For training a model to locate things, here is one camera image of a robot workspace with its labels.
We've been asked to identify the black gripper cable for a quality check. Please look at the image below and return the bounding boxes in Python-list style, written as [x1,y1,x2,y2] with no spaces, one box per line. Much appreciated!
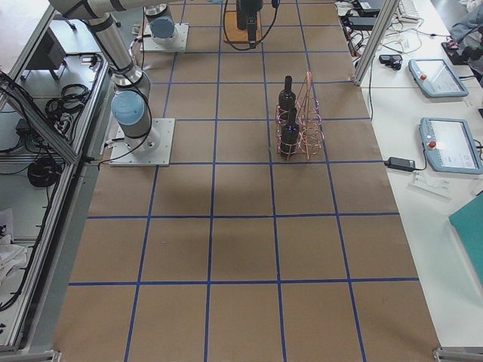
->
[223,0,280,53]

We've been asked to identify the dark wine bottle left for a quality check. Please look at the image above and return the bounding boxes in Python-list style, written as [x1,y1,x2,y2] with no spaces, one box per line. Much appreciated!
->
[278,75,297,121]

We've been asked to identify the teach pendant near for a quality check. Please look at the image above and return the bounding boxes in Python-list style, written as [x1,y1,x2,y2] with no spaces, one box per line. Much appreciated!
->
[419,118,482,175]

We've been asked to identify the copper wire wine basket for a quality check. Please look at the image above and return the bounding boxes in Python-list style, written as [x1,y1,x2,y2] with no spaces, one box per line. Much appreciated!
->
[275,72,325,161]

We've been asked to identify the teach pendant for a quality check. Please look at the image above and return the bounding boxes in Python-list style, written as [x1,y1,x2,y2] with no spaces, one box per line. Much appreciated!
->
[408,59,469,98]
[419,118,482,175]

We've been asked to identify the dark wine bottle carried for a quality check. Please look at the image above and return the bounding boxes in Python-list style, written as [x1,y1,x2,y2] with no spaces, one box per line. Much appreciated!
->
[236,0,259,30]

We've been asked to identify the teach pendant far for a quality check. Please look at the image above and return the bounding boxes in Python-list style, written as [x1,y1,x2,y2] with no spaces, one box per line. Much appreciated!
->
[408,59,469,98]

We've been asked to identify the black power adapter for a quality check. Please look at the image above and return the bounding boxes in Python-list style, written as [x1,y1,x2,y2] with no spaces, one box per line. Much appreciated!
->
[384,157,416,172]

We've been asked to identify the robot arm near tray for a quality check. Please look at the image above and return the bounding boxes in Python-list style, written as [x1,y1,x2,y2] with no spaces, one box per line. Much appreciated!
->
[144,1,263,51]

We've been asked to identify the teal folder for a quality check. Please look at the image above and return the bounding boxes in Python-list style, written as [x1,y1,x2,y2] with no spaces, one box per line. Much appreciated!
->
[449,195,482,284]

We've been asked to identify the black gripper near tray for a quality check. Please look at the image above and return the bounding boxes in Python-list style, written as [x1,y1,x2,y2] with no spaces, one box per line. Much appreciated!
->
[236,0,263,46]

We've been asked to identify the aluminium frame post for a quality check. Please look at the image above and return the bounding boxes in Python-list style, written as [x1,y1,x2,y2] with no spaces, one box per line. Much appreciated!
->
[352,0,398,86]

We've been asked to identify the robot arm near basket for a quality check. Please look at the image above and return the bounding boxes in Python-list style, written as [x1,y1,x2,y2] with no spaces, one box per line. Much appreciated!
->
[49,0,156,99]

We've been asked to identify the dark wine bottle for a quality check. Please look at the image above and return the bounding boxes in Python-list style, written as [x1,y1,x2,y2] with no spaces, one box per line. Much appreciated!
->
[278,75,297,121]
[280,107,299,157]

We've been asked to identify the wooden tray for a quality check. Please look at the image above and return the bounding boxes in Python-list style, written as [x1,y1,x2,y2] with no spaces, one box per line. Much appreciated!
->
[223,11,248,44]

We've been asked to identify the dark wine bottle right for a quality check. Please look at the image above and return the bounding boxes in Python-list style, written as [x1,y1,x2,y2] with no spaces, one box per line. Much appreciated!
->
[280,107,299,157]

